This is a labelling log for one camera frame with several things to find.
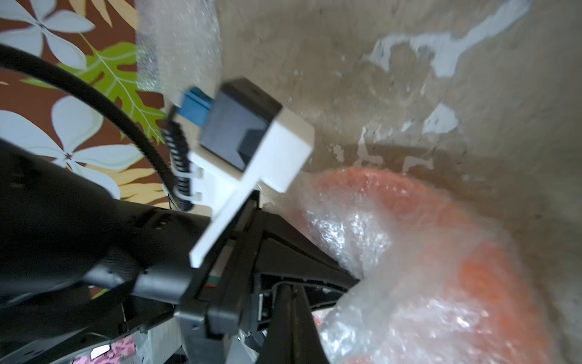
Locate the orange dinner plate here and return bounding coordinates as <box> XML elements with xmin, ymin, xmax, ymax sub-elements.
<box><xmin>313</xmin><ymin>167</ymin><xmax>553</xmax><ymax>364</ymax></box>

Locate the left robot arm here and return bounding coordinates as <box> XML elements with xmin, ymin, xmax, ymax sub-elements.
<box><xmin>1</xmin><ymin>142</ymin><xmax>356</xmax><ymax>363</ymax></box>

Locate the bubble wrap pile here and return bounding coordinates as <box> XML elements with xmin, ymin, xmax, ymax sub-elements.
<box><xmin>135</xmin><ymin>0</ymin><xmax>222</xmax><ymax>105</ymax></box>

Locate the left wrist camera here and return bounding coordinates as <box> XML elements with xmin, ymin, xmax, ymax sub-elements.
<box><xmin>172</xmin><ymin>78</ymin><xmax>315</xmax><ymax>268</ymax></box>

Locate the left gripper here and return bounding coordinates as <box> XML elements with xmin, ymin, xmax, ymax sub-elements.
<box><xmin>131</xmin><ymin>191</ymin><xmax>358</xmax><ymax>363</ymax></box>

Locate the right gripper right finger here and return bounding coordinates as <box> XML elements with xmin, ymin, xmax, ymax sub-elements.
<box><xmin>293</xmin><ymin>286</ymin><xmax>329</xmax><ymax>364</ymax></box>

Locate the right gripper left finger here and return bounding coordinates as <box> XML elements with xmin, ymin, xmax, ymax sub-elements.
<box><xmin>256</xmin><ymin>285</ymin><xmax>294</xmax><ymax>364</ymax></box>

